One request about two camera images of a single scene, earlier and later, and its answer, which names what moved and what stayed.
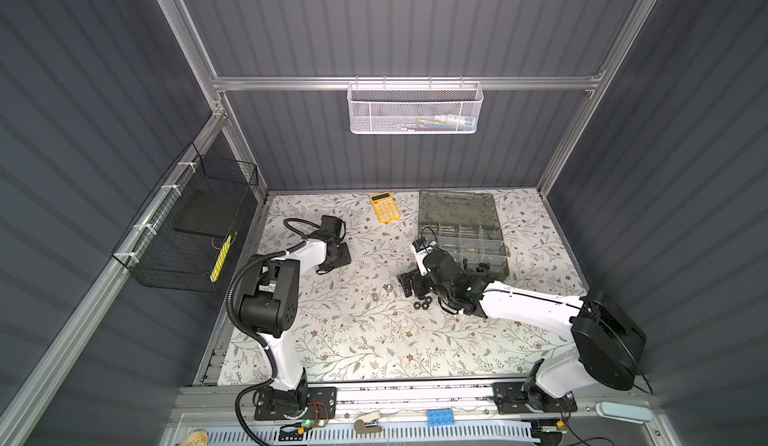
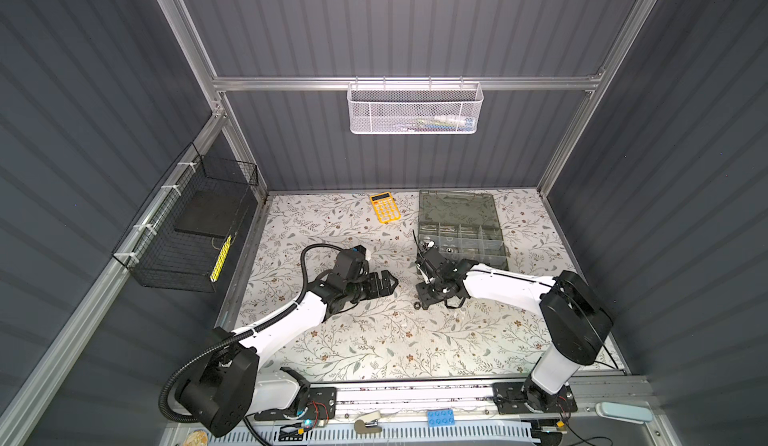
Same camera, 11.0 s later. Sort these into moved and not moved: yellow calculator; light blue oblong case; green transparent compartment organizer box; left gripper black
Moved: left gripper black
Not moved: yellow calculator; green transparent compartment organizer box; light blue oblong case
